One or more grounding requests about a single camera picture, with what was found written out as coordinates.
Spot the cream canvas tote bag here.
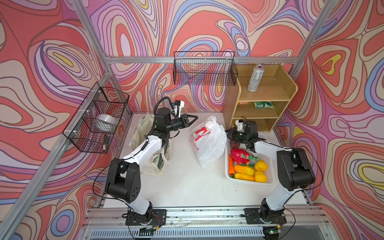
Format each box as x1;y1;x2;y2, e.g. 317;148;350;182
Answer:
130;114;172;177

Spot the black wire basket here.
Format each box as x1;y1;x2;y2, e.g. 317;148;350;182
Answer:
63;83;130;154
173;50;238;86

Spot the silver drink can right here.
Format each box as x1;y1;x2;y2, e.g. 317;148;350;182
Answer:
248;64;265;92

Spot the yellow lemon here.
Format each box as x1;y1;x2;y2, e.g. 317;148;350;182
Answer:
254;171;268;183
254;160;268;173

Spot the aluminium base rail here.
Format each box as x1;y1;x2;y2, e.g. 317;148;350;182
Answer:
83;205;331;228

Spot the orange carrot left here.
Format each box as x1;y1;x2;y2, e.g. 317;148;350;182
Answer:
228;154;235;178

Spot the yellow squash upper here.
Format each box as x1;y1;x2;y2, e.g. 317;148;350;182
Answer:
234;165;256;176

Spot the yellow squash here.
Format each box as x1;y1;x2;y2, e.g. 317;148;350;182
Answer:
234;165;256;176
234;173;255;182

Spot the dark red passion fruit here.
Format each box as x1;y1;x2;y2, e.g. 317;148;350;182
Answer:
230;142;240;149

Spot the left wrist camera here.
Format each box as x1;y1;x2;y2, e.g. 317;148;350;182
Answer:
173;100;185;118

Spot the yellow lemon lower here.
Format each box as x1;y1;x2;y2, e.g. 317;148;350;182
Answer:
254;171;268;183

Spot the pink dragon fruit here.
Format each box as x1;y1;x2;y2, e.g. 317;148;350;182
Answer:
231;149;260;166

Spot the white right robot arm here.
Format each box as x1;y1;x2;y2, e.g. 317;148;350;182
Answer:
226;128;316;212

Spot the silver tape roll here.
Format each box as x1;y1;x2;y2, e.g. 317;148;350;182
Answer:
95;114;118;134

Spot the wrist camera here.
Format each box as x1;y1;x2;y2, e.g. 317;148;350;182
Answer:
173;100;185;118
235;120;245;131

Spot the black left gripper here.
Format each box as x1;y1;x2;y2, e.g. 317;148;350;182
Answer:
164;115;198;134

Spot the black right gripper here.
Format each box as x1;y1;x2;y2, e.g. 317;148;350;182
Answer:
222;125;249;143

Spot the yellow squash lower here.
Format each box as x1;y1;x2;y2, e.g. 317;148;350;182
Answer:
234;173;255;182

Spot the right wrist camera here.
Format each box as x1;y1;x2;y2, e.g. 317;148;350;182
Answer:
235;120;245;131

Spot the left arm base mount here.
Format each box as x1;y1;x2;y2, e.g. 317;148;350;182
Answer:
122;209;167;227

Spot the wooden shelf unit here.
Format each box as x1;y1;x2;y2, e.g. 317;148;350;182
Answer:
222;65;298;132

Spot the green snack packet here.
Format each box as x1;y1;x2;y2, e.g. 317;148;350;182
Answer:
253;102;275;109

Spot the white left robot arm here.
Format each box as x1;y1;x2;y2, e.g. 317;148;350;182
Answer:
105;113;198;215

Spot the white plastic produce basket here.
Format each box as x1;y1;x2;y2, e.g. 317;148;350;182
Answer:
225;140;278;187

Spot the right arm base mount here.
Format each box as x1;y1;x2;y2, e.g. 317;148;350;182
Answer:
241;206;287;225

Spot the black wire basket left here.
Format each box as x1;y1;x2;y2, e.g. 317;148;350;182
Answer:
63;83;130;154

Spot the yellow lemon upper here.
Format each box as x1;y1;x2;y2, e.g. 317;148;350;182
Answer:
254;160;268;173

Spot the white plastic grocery bag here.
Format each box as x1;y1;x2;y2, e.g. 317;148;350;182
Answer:
189;116;227;168

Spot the black wire basket back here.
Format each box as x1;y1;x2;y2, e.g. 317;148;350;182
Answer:
173;50;238;86

